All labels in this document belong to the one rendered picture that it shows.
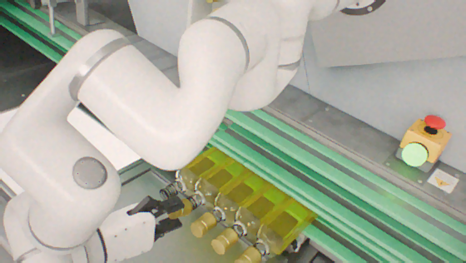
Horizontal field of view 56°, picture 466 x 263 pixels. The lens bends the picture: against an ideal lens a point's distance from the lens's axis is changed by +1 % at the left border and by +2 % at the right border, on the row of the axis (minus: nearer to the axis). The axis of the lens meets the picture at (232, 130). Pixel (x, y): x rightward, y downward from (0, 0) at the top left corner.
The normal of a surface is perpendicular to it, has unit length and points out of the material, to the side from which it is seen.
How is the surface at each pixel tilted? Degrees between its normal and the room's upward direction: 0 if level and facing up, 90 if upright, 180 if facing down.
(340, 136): 90
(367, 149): 90
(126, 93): 48
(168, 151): 28
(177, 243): 90
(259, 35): 100
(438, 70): 0
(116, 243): 73
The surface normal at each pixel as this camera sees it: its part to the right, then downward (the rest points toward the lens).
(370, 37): -0.63, 0.41
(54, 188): -0.10, 0.13
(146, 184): 0.15, -0.80
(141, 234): 0.54, 0.56
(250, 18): 0.54, -0.52
